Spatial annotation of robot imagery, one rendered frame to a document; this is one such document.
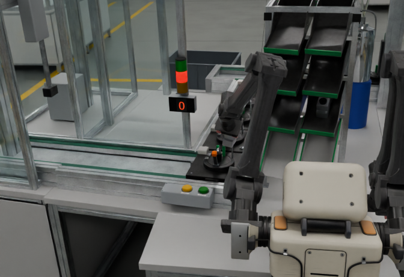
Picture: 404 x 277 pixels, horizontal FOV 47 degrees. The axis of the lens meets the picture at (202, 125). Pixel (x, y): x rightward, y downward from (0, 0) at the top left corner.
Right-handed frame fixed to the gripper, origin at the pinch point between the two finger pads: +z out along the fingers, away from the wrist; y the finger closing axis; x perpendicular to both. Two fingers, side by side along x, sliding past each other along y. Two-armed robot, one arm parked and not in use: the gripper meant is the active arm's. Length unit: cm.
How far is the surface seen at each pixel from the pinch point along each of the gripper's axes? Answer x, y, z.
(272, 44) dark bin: -28.4, -10.0, -29.9
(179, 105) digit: -7.8, 27.7, 4.3
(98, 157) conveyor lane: 22, 64, 24
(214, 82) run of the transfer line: -67, 45, 98
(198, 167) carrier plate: 15.8, 11.0, 11.2
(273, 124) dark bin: -6.5, -17.1, -7.0
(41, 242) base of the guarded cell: 69, 76, 31
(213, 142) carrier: -2.9, 12.7, 28.4
